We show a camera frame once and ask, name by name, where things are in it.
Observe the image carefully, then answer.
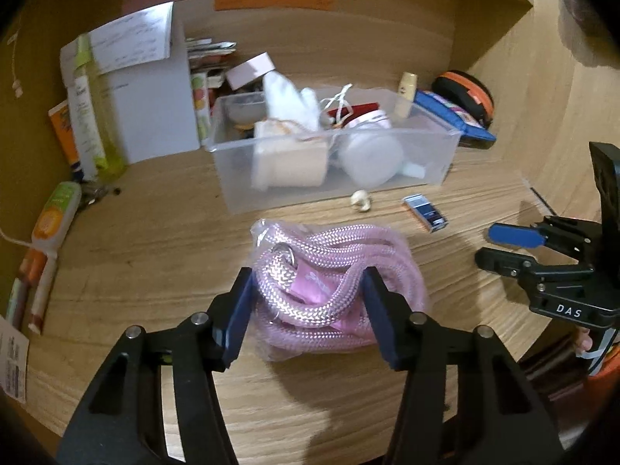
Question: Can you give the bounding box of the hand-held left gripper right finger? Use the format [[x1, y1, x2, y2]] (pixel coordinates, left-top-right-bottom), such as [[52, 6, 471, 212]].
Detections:
[[361, 267, 565, 465]]

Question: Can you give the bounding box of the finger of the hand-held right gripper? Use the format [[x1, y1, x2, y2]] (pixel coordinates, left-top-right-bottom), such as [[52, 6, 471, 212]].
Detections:
[[475, 247, 534, 282], [488, 223, 546, 249]]

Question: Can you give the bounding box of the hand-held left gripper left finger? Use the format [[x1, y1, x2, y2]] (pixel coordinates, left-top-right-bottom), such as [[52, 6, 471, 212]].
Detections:
[[55, 267, 255, 465]]

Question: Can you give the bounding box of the pink rope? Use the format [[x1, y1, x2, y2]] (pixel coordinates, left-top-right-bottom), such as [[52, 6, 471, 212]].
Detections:
[[249, 218, 432, 363]]

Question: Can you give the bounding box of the clear plastic storage bin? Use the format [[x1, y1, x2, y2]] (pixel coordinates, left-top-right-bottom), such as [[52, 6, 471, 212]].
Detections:
[[202, 88, 463, 215]]

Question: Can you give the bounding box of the white plastic jar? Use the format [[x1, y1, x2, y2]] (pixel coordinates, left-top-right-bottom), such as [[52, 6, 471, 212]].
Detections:
[[336, 110, 405, 188]]

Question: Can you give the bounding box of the beige cardboard box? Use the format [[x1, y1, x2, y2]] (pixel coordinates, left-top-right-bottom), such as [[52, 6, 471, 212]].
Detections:
[[252, 121, 330, 191]]

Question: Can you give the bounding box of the red item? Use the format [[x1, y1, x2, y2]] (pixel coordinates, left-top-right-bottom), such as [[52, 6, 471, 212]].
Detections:
[[329, 103, 381, 122]]

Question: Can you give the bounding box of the white string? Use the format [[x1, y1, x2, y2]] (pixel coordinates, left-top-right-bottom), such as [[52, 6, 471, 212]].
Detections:
[[320, 83, 354, 129]]

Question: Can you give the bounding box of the white cloth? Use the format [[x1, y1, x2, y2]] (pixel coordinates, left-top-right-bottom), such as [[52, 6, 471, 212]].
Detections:
[[263, 72, 320, 133]]

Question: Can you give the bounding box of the person's right forearm orange sleeve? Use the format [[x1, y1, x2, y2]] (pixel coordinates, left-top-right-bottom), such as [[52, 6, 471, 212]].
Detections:
[[584, 339, 620, 400]]

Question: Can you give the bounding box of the wooden desktop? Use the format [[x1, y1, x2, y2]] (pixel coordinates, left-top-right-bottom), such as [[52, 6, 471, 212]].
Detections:
[[19, 34, 601, 465]]

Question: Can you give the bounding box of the small blue box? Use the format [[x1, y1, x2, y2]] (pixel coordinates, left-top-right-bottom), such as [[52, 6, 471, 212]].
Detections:
[[403, 194, 449, 233]]

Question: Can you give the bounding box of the blue pencil case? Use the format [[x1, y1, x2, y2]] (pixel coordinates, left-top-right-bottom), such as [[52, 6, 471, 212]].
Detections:
[[414, 90, 497, 149]]

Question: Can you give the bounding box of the orange and black round case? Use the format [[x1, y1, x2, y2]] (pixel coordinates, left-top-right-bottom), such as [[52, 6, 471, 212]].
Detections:
[[431, 70, 495, 129]]

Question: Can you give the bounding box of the small cream bottle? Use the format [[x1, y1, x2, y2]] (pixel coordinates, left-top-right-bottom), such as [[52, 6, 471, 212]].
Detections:
[[393, 72, 418, 118]]

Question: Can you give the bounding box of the black pen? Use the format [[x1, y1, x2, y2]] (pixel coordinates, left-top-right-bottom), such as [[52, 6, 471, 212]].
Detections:
[[77, 183, 122, 209]]

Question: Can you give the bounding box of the white pen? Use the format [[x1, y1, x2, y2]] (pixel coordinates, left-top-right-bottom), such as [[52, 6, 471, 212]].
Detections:
[[26, 256, 60, 334]]

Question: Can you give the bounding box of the green and orange tube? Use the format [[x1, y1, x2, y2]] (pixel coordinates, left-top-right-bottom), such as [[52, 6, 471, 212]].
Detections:
[[31, 181, 82, 255]]

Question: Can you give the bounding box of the fruit print booklet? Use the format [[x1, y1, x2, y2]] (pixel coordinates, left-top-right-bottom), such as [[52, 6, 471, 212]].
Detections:
[[190, 72, 214, 143]]

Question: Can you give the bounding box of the orange marker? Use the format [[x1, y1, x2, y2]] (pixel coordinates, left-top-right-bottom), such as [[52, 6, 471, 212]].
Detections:
[[19, 249, 48, 292]]

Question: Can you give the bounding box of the white standing file box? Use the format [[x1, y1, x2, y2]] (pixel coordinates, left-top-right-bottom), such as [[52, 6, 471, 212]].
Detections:
[[99, 10, 202, 164]]

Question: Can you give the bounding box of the white paper receipt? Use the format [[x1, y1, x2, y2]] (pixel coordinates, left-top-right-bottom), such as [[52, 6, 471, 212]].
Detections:
[[0, 315, 30, 404]]

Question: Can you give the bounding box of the tall yellow-green bottle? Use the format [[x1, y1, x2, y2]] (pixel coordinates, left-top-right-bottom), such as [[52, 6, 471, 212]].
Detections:
[[68, 34, 129, 178]]

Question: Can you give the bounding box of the small pale cardboard box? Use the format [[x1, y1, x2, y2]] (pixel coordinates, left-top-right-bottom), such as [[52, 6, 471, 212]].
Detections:
[[225, 52, 275, 90]]

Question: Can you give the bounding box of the stack of books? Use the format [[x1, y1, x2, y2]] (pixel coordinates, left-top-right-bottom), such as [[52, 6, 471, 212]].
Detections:
[[185, 36, 238, 90]]

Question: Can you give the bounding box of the white printed paper sheet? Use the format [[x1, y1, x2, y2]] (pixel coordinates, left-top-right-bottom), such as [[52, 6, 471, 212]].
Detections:
[[59, 1, 174, 76]]

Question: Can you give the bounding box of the white cable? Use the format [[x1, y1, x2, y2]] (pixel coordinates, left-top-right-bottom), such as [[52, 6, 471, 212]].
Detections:
[[0, 227, 34, 249]]

